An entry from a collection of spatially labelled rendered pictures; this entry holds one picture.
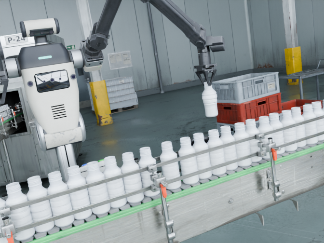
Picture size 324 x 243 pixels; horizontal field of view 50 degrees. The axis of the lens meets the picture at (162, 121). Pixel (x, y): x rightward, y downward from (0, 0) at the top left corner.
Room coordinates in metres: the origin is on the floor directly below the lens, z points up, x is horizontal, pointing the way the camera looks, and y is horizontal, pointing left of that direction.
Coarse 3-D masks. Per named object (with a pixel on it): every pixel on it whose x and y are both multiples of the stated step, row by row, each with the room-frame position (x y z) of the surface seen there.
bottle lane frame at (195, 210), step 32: (288, 160) 1.32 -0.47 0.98; (320, 160) 1.39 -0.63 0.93; (192, 192) 1.15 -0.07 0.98; (224, 192) 1.20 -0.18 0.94; (256, 192) 1.26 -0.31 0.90; (288, 192) 1.32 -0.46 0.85; (96, 224) 1.01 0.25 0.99; (128, 224) 1.05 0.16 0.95; (160, 224) 1.09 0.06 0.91; (192, 224) 1.14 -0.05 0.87; (224, 224) 1.19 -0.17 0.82
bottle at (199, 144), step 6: (198, 138) 1.22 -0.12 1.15; (198, 144) 1.22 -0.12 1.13; (204, 144) 1.22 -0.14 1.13; (198, 150) 1.21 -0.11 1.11; (198, 156) 1.21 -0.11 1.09; (204, 156) 1.21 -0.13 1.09; (198, 162) 1.21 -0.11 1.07; (204, 162) 1.21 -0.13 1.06; (198, 168) 1.21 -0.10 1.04; (204, 168) 1.21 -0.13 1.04; (204, 174) 1.21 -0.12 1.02; (210, 174) 1.22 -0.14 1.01
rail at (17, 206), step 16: (288, 128) 1.35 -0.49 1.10; (224, 144) 1.23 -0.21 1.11; (288, 144) 1.35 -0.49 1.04; (176, 160) 1.15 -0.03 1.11; (240, 160) 1.25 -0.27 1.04; (112, 176) 1.06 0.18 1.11; (64, 192) 1.00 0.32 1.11; (16, 208) 0.95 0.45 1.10; (80, 208) 1.01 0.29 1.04; (32, 224) 0.96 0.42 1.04
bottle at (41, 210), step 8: (32, 176) 1.02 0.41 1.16; (32, 184) 0.99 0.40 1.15; (40, 184) 1.01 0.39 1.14; (32, 192) 0.99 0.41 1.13; (40, 192) 0.99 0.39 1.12; (48, 200) 1.01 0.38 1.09; (32, 208) 0.98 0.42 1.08; (40, 208) 0.98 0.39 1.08; (48, 208) 1.00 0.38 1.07; (32, 216) 0.99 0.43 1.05; (40, 216) 0.98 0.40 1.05; (48, 216) 0.99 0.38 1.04; (48, 224) 0.99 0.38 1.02; (40, 232) 0.98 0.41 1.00
